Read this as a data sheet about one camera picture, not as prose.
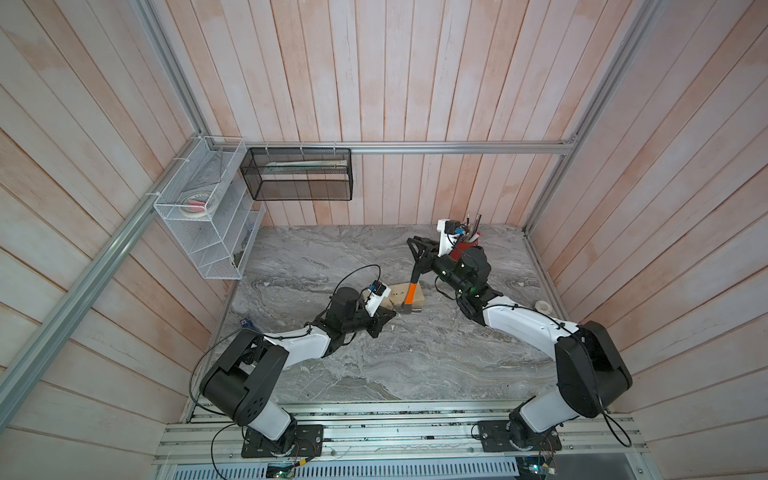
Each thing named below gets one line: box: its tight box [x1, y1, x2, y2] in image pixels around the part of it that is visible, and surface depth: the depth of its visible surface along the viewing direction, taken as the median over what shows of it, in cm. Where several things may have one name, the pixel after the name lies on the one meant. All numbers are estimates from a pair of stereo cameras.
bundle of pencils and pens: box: [459, 213, 482, 243], surface depth 106 cm
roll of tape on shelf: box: [179, 193, 218, 218], surface depth 75 cm
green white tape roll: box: [534, 300, 553, 316], surface depth 97 cm
